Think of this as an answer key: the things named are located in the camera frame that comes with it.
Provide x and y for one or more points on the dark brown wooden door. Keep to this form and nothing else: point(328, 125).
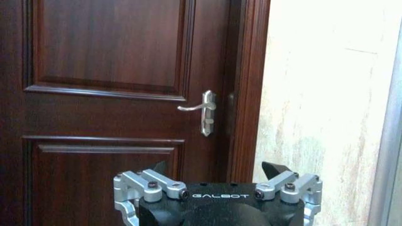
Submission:
point(103, 94)

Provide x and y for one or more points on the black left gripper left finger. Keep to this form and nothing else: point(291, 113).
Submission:
point(147, 182)

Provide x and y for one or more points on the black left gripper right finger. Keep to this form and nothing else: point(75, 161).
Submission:
point(291, 183)

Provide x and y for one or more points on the grey metal frame post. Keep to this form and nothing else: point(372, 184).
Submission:
point(387, 131)

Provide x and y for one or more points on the dark brown door frame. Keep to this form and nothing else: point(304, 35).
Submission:
point(247, 89)

